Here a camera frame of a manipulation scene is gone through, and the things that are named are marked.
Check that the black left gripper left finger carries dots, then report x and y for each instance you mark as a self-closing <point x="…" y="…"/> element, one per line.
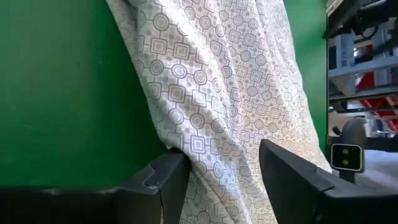
<point x="164" y="186"/>

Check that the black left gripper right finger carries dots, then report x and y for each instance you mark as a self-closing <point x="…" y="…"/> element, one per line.
<point x="295" y="186"/>

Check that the white patterned collared shirt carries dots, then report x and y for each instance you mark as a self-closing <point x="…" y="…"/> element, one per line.
<point x="217" y="77"/>

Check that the grey round knob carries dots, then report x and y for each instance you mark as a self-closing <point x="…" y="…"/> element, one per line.
<point x="354" y="132"/>

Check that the grey metal shelving rack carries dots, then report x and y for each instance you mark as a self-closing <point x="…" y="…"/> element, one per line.
<point x="360" y="65"/>

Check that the green table mat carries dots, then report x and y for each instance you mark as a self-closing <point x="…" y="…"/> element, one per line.
<point x="62" y="93"/>

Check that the black aluminium table frame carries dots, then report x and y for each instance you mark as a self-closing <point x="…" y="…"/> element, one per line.
<point x="327" y="93"/>

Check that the red metal frame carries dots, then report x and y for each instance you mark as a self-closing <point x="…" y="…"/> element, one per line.
<point x="377" y="102"/>

